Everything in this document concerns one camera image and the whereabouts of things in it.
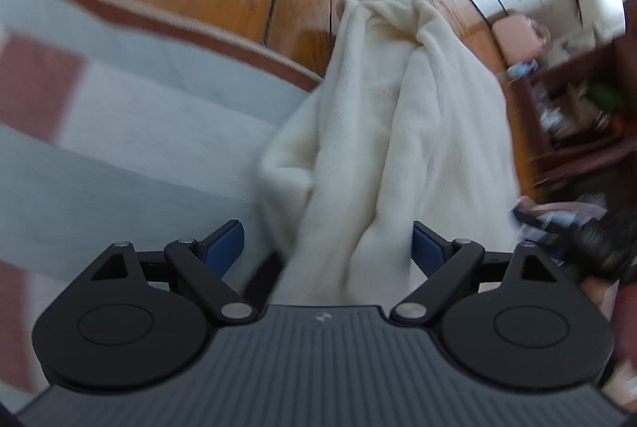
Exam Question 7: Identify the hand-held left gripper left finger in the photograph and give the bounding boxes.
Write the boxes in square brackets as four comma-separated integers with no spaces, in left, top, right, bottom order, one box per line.
[87,220,258,324]

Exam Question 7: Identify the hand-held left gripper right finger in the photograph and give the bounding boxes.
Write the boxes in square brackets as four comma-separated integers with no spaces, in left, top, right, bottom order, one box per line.
[389,220,563,326]

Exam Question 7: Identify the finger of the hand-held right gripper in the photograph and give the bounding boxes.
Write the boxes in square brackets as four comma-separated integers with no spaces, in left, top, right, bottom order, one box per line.
[512,207,578,245]

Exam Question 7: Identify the white fleece zip jacket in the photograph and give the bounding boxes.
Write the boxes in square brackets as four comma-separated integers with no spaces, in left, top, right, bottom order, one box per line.
[258,0,523,308]

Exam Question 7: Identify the dark wooden shelf unit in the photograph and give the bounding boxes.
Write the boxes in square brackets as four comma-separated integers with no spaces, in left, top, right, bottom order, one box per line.
[502,0,637,204]

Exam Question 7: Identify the checked red grey rug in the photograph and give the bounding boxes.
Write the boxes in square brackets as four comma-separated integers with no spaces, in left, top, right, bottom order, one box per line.
[0,0,324,408]

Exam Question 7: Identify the small blue white packet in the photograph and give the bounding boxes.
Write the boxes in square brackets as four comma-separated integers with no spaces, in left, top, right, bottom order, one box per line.
[506,60,539,80]

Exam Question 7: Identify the pink bag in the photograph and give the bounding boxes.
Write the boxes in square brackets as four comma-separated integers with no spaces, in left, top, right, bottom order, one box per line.
[492,12,551,67]

